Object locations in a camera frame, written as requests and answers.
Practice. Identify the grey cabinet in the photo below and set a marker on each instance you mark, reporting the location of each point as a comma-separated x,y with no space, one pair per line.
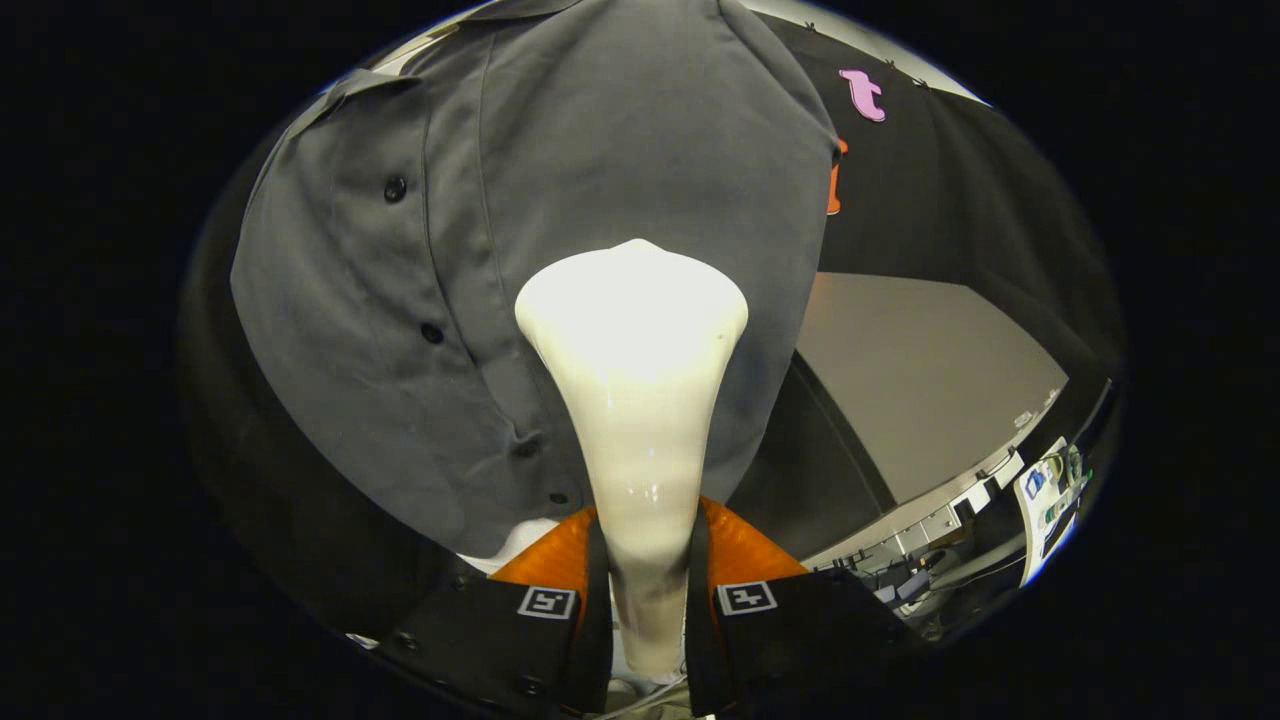
920,380

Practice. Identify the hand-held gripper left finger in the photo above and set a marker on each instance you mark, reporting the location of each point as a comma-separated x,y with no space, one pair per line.
598,640

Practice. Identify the white side desk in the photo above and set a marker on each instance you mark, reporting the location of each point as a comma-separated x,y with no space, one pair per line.
1030,525

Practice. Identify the grey polo shirt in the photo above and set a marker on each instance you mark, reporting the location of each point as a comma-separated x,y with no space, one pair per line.
600,130

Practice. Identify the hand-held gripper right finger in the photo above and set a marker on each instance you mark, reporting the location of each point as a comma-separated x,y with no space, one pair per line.
697,640

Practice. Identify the white garment steamer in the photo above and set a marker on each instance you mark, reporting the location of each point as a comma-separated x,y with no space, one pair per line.
630,350

